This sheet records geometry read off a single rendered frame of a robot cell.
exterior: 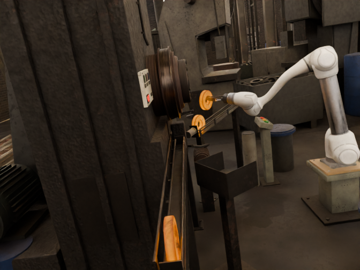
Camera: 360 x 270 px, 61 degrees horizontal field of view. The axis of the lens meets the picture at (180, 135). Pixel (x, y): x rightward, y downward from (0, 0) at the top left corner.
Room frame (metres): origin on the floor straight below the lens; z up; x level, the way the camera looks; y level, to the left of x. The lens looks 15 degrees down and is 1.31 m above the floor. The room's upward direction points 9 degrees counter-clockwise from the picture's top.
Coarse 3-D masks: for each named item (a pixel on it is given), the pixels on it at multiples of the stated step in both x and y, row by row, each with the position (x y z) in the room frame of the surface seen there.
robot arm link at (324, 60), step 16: (320, 48) 1.87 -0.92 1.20; (320, 64) 1.79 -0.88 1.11; (336, 64) 1.81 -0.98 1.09; (320, 80) 1.87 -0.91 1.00; (336, 80) 1.83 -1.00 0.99; (336, 96) 1.82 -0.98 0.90; (336, 112) 1.81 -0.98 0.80; (336, 128) 1.81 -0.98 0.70; (336, 144) 1.79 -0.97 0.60; (352, 144) 1.76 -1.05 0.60; (336, 160) 1.77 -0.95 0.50; (352, 160) 1.72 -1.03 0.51
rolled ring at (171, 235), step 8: (168, 216) 0.96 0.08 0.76; (168, 224) 0.90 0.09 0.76; (176, 224) 1.01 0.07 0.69; (168, 232) 0.88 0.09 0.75; (176, 232) 0.99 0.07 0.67; (168, 240) 0.86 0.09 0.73; (176, 240) 0.98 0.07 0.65; (168, 248) 0.85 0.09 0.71; (176, 248) 0.96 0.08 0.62; (168, 256) 0.84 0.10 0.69; (176, 256) 0.84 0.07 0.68
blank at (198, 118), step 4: (196, 116) 2.43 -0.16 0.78; (200, 116) 2.46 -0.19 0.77; (192, 120) 2.42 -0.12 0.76; (196, 120) 2.41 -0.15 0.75; (200, 120) 2.46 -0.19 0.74; (204, 120) 2.50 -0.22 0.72; (192, 124) 2.40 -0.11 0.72; (196, 124) 2.40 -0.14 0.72; (200, 124) 2.48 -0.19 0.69; (204, 124) 2.49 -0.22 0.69
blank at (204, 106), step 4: (204, 92) 2.35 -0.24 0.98; (208, 92) 2.39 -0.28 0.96; (200, 96) 2.34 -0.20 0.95; (204, 96) 2.34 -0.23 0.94; (200, 100) 2.33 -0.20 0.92; (204, 100) 2.34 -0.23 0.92; (200, 104) 2.34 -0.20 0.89; (204, 104) 2.33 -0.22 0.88; (208, 104) 2.38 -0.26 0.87; (204, 108) 2.34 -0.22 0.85; (208, 108) 2.38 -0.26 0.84
